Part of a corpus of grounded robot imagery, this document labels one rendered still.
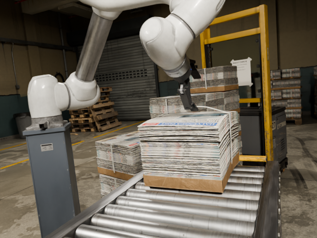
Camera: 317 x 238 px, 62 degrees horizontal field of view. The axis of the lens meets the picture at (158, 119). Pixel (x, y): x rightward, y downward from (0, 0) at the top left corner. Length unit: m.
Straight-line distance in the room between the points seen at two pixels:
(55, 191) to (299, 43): 7.70
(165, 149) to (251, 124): 2.30
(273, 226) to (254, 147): 2.48
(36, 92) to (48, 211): 0.62
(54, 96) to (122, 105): 8.48
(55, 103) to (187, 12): 0.91
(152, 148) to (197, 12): 0.46
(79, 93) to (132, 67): 8.17
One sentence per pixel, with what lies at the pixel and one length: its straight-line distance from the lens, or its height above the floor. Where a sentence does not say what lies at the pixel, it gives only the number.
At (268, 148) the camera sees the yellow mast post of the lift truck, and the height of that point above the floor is 0.43.
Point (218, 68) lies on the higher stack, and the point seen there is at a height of 1.27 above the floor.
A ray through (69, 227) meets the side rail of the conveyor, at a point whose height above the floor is 0.80.
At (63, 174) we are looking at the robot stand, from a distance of 1.49.
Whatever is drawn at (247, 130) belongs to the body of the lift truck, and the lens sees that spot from 3.17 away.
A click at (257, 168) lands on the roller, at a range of 1.16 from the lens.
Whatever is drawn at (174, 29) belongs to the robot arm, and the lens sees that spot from 0.77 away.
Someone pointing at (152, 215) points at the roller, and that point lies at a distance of 0.81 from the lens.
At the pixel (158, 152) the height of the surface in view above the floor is 0.93.
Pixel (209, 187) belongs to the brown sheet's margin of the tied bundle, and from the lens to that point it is 0.90.
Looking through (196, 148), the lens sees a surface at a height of 0.95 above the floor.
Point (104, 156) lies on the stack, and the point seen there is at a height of 0.73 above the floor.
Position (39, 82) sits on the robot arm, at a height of 1.23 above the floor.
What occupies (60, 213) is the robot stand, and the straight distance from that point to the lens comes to 1.57.
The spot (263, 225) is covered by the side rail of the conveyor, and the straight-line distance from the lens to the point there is 0.74.
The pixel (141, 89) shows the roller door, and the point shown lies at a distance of 9.48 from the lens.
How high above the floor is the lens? 1.16
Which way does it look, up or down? 7 degrees down
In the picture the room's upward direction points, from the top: 5 degrees counter-clockwise
